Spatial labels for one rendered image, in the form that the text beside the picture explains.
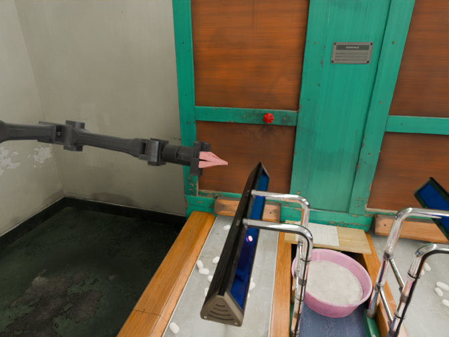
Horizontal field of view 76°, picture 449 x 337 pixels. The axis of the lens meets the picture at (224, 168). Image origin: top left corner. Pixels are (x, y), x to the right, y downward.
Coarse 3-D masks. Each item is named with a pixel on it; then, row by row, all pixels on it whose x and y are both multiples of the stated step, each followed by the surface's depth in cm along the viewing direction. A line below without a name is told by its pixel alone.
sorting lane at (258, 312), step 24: (216, 240) 122; (264, 240) 122; (216, 264) 109; (264, 264) 109; (192, 288) 98; (264, 288) 98; (192, 312) 90; (264, 312) 90; (168, 336) 82; (192, 336) 82; (216, 336) 82; (240, 336) 82; (264, 336) 82
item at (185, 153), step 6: (198, 144) 83; (180, 150) 85; (186, 150) 85; (192, 150) 83; (198, 150) 85; (180, 156) 85; (186, 156) 84; (192, 156) 83; (180, 162) 86; (186, 162) 85; (192, 174) 83
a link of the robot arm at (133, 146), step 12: (72, 120) 107; (72, 132) 102; (84, 132) 100; (72, 144) 103; (84, 144) 101; (96, 144) 98; (108, 144) 96; (120, 144) 94; (132, 144) 92; (144, 144) 92; (156, 144) 89; (144, 156) 90; (156, 156) 90
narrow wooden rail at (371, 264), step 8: (368, 232) 123; (368, 240) 118; (360, 256) 114; (368, 256) 109; (376, 256) 109; (360, 264) 113; (368, 264) 106; (376, 264) 106; (368, 272) 102; (376, 272) 102; (384, 288) 95; (392, 296) 92; (368, 304) 99; (392, 304) 89; (376, 312) 91; (384, 312) 87; (392, 312) 87; (376, 320) 90; (384, 320) 84; (384, 328) 83; (384, 336) 83; (400, 336) 80
